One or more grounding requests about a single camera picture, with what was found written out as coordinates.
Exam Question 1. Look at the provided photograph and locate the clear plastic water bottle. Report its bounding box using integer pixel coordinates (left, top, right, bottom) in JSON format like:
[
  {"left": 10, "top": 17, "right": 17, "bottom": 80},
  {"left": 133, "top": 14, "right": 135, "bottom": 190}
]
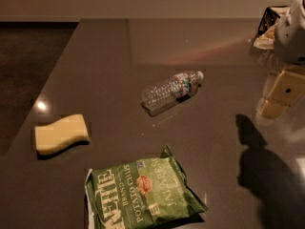
[{"left": 141, "top": 71, "right": 204, "bottom": 116}]

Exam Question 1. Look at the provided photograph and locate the green jalapeno chip bag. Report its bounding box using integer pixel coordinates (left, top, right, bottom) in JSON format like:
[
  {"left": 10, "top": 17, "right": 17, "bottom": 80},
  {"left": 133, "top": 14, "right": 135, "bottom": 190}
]
[{"left": 85, "top": 146, "right": 208, "bottom": 229}]

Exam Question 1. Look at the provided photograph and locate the yellow sponge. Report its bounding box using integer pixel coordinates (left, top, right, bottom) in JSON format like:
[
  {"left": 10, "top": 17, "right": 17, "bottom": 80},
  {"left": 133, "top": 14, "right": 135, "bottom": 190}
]
[{"left": 34, "top": 114, "right": 90, "bottom": 156}]

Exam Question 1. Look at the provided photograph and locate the black wire basket with items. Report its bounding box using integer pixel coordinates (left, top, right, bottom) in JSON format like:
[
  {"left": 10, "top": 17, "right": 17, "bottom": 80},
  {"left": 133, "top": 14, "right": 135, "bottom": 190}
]
[{"left": 254, "top": 6, "right": 289, "bottom": 50}]

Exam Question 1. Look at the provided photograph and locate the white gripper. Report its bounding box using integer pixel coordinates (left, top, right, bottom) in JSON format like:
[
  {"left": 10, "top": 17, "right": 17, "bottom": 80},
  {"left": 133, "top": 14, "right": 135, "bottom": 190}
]
[{"left": 256, "top": 0, "right": 305, "bottom": 120}]

